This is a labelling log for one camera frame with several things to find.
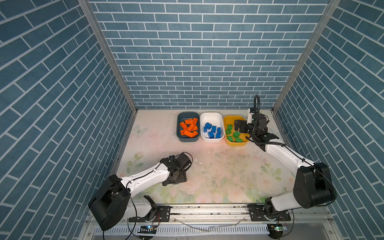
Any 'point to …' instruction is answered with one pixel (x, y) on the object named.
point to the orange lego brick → (183, 125)
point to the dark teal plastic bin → (188, 126)
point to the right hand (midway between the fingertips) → (240, 119)
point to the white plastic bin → (212, 127)
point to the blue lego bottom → (219, 130)
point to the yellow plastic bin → (229, 119)
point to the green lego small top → (238, 139)
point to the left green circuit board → (147, 229)
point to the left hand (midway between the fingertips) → (179, 180)
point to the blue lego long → (208, 125)
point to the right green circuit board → (276, 230)
